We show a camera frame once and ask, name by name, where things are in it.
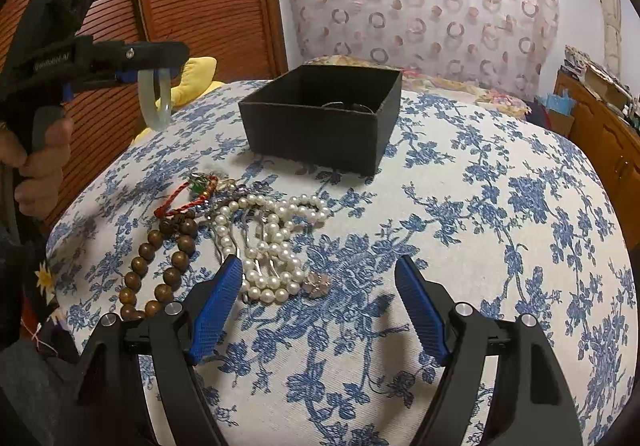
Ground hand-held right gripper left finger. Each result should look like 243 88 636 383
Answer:
75 253 246 446

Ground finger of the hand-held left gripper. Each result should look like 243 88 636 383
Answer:
59 68 140 103
75 38 192 78

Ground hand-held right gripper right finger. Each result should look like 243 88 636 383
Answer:
394 255 583 446

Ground brown wooden bead bracelet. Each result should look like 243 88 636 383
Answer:
119 215 199 323

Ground pale jade bangle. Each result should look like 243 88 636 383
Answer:
137 68 174 132

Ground silver hairpins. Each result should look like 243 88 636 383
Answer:
215 216 282 279

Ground white pearl necklace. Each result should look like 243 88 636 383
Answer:
210 193 333 304

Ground small floral brooch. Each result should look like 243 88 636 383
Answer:
302 273 332 300

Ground black square box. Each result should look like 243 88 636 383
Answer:
238 64 403 177

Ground thin silver bracelet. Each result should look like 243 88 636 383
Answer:
319 99 375 113

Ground person's left hand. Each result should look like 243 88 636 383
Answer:
0 117 75 223

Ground yellow plush toy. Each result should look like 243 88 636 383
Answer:
131 57 227 145

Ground blue floral bed cover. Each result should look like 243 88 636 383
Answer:
46 78 640 446

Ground dark embroidered cloth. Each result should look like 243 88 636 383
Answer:
0 246 151 446

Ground blue bag by cabinet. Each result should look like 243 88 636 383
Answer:
536 86 574 118

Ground wooden sideboard cabinet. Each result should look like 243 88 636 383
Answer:
551 68 640 229

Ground open cardboard box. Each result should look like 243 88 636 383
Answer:
581 62 632 110

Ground stack of patterned boxes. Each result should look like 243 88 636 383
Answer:
561 44 597 78

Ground white lace window curtain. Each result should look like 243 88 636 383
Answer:
596 0 624 78

